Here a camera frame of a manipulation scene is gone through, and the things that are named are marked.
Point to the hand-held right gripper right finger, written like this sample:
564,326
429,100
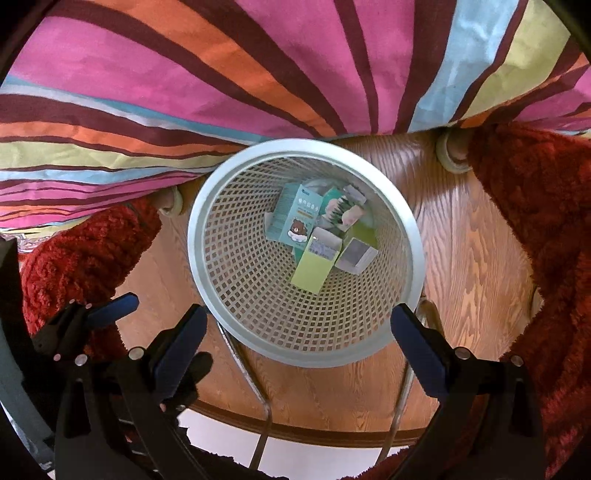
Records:
420,355

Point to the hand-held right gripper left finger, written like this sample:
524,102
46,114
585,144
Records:
180,350

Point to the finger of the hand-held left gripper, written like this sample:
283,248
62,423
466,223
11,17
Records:
198,367
115,308

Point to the grey mesh waste basket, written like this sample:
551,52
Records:
240,277

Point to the white carton box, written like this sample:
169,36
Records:
355,256

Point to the large light green box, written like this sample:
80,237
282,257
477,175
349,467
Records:
314,270

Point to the green white tissue packet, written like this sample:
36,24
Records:
344,211

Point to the teal bear print box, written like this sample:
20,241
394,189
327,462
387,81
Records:
295,217

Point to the round bed foot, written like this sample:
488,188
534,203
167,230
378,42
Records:
450,150
170,203

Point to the striped colourful bedsheet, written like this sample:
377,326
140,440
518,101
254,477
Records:
207,69

